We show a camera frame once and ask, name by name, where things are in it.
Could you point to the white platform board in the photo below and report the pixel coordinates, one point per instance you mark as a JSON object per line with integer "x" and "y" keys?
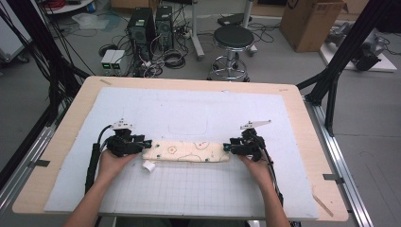
{"x": 386, "y": 64}

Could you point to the large black computer tower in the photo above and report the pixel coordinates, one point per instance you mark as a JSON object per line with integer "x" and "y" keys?
{"x": 140, "y": 26}

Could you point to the wooden table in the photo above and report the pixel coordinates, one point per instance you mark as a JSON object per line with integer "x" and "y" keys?
{"x": 309, "y": 132}

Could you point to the strip of brown tape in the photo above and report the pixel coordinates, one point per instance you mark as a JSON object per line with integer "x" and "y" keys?
{"x": 105, "y": 82}
{"x": 323, "y": 203}

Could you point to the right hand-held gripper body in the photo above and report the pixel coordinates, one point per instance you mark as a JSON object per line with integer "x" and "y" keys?
{"x": 250, "y": 145}

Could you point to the white round table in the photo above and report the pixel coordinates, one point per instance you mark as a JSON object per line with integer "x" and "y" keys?
{"x": 67, "y": 7}

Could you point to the cream cloth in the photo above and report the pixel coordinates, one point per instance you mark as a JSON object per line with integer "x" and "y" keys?
{"x": 186, "y": 151}

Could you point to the white panel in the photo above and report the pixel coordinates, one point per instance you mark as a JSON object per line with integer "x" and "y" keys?
{"x": 11, "y": 38}

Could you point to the clear plastic bag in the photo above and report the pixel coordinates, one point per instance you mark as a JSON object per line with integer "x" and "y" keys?
{"x": 90, "y": 20}

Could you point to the grey metal table leg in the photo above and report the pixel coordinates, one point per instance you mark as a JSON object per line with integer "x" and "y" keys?
{"x": 249, "y": 19}
{"x": 197, "y": 34}

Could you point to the person's left hand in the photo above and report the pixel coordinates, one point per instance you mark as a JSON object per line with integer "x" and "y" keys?
{"x": 112, "y": 167}

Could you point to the slim black computer tower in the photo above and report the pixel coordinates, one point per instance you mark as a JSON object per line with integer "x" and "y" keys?
{"x": 164, "y": 25}

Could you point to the white foam mat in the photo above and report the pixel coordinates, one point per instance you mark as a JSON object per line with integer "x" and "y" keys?
{"x": 189, "y": 104}

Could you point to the black and grey machine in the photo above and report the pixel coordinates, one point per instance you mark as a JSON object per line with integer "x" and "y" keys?
{"x": 367, "y": 53}

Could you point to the black round stool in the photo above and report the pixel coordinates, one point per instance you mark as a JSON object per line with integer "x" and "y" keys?
{"x": 233, "y": 37}

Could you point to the aluminium rail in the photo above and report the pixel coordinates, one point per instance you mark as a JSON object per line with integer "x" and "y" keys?
{"x": 25, "y": 164}
{"x": 337, "y": 151}

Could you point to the white power supply unit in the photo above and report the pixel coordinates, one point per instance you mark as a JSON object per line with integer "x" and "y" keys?
{"x": 119, "y": 60}
{"x": 107, "y": 60}

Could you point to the person's right hand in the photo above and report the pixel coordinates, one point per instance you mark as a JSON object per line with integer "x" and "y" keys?
{"x": 258, "y": 170}

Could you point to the flat black case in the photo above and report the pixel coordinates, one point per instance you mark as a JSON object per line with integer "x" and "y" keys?
{"x": 230, "y": 19}

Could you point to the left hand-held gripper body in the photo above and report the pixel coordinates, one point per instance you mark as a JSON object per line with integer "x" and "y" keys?
{"x": 123, "y": 145}

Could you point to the black metal frame post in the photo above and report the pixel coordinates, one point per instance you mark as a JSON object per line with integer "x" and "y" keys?
{"x": 343, "y": 53}

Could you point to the grey metal clip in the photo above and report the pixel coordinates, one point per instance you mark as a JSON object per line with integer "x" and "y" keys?
{"x": 333, "y": 178}
{"x": 39, "y": 163}

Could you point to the cardboard box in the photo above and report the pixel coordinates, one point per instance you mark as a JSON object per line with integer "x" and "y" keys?
{"x": 310, "y": 25}

